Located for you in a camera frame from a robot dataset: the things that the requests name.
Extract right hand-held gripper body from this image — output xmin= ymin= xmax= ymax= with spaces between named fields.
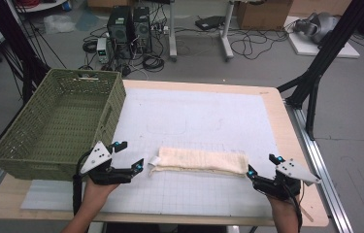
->
xmin=251 ymin=157 xmax=322 ymax=201

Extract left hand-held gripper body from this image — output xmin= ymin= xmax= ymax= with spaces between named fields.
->
xmin=80 ymin=141 xmax=137 ymax=186

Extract green woven basket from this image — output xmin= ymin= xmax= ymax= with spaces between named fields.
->
xmin=0 ymin=68 xmax=128 ymax=182

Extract cream towel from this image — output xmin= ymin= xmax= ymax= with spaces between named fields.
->
xmin=148 ymin=146 xmax=250 ymax=179

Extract person's left hand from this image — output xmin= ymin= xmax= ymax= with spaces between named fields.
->
xmin=82 ymin=176 xmax=121 ymax=210

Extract person's right hand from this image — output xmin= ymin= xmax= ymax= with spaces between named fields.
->
xmin=266 ymin=193 xmax=301 ymax=221

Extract thin wooden stick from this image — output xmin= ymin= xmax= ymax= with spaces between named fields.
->
xmin=299 ymin=205 xmax=315 ymax=223

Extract white grid mat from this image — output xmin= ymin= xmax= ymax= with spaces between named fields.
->
xmin=19 ymin=86 xmax=281 ymax=218

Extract grey power supply unit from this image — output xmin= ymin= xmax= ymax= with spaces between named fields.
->
xmin=95 ymin=37 xmax=111 ymax=65

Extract white floor board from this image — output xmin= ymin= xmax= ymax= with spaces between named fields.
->
xmin=283 ymin=16 xmax=361 ymax=60

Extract black computer tower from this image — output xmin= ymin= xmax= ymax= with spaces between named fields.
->
xmin=132 ymin=6 xmax=153 ymax=54
xmin=106 ymin=5 xmax=136 ymax=60

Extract black metal stand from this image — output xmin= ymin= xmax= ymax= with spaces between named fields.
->
xmin=276 ymin=0 xmax=364 ymax=141
xmin=0 ymin=0 xmax=51 ymax=105

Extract white desk leg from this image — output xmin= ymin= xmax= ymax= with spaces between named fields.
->
xmin=168 ymin=0 xmax=179 ymax=63
xmin=219 ymin=0 xmax=236 ymax=62

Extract clear plastic bag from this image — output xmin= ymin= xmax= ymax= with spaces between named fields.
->
xmin=42 ymin=14 xmax=76 ymax=35

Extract grey rounded device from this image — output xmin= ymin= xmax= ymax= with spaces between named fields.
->
xmin=292 ymin=12 xmax=341 ymax=46

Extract brown cardboard box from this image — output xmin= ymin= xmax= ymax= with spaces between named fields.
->
xmin=235 ymin=0 xmax=294 ymax=32

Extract black flat device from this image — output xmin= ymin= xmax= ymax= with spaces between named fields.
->
xmin=194 ymin=15 xmax=226 ymax=32

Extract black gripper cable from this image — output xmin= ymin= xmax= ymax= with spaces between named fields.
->
xmin=72 ymin=150 xmax=92 ymax=216
xmin=284 ymin=183 xmax=304 ymax=233

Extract coiled black cable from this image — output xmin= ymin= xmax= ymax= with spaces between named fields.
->
xmin=141 ymin=53 xmax=166 ymax=74

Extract loose black floor cables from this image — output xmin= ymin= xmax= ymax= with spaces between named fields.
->
xmin=228 ymin=28 xmax=291 ymax=61

